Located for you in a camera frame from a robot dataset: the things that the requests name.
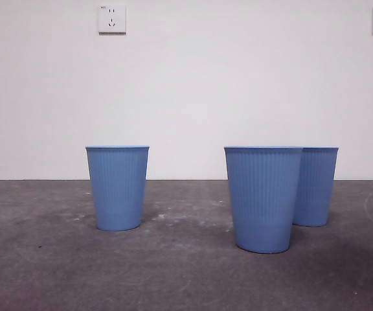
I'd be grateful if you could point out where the white wall socket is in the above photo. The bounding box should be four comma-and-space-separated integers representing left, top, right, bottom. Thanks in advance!
97, 4, 128, 36

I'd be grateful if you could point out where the blue ribbed plastic cup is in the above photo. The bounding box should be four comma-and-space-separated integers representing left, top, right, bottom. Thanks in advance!
291, 146, 340, 227
223, 146, 304, 255
85, 145, 151, 232

